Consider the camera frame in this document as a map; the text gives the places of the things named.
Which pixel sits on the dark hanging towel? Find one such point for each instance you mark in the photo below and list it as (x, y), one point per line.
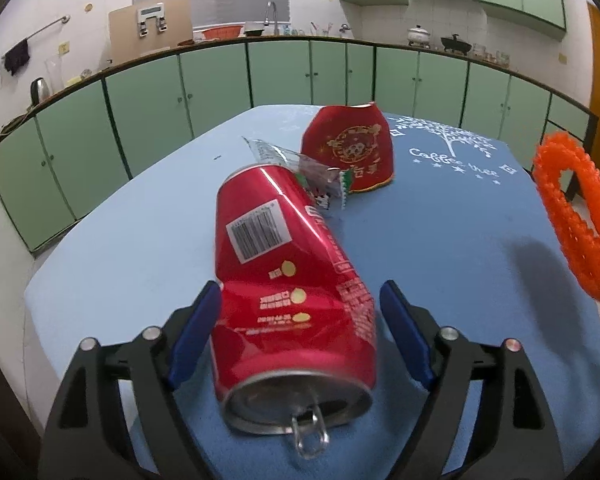
(17, 57)

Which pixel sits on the blue printed tablecloth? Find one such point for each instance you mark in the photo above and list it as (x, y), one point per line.
(130, 240)

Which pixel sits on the clear printed plastic wrapper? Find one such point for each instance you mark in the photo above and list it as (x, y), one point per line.
(310, 167)

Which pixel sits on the wooden cutting board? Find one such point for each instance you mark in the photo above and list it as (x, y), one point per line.
(125, 35)

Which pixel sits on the red snack wrapper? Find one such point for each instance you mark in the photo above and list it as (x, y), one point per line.
(350, 150)

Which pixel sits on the red plastic basin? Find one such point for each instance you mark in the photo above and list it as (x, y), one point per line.
(222, 32)

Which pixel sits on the metal faucet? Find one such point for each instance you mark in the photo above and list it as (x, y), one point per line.
(271, 12)

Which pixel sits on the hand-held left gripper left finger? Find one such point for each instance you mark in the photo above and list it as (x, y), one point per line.
(195, 330)

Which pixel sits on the metal towel rail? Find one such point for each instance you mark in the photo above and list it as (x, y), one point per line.
(47, 27)

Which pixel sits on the green lower kitchen cabinets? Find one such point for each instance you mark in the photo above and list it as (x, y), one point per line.
(145, 110)

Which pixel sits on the crushed red drink can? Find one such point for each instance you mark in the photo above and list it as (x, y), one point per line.
(280, 270)

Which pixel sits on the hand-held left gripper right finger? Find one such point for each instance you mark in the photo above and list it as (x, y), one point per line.
(407, 330)

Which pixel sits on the black wok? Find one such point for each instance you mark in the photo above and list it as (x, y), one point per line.
(455, 44)

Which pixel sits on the steel electric kettle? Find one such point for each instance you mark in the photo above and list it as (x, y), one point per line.
(40, 92)

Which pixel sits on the white cooking pot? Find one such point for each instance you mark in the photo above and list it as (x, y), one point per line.
(420, 36)

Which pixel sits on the glass jars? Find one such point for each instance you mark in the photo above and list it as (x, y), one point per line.
(490, 54)

